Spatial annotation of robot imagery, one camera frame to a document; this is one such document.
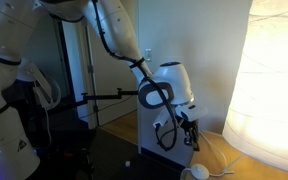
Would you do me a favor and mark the white round foot switch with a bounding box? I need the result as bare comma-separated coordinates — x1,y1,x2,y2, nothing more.
188,164,210,180

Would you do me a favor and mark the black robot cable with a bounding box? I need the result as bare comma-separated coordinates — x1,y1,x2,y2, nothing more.
91,0,179,153

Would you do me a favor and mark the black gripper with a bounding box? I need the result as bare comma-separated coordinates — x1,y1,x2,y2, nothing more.
183,121,200,151

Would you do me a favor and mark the white wall light switch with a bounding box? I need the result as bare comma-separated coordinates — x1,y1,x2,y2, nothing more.
145,49,152,61

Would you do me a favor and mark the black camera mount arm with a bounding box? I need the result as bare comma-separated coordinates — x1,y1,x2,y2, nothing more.
82,88,138,101

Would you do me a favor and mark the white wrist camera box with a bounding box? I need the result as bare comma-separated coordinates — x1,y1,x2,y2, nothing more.
180,105,208,122

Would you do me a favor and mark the white lamp cord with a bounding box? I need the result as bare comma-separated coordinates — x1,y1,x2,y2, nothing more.
179,131,245,180

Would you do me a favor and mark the white door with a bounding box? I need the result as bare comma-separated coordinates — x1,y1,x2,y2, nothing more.
86,24,137,125

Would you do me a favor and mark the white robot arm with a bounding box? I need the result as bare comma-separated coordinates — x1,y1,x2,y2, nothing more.
0,0,156,180

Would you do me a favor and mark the tall white paper lamp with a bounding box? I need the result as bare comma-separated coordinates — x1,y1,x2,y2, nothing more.
222,0,288,172

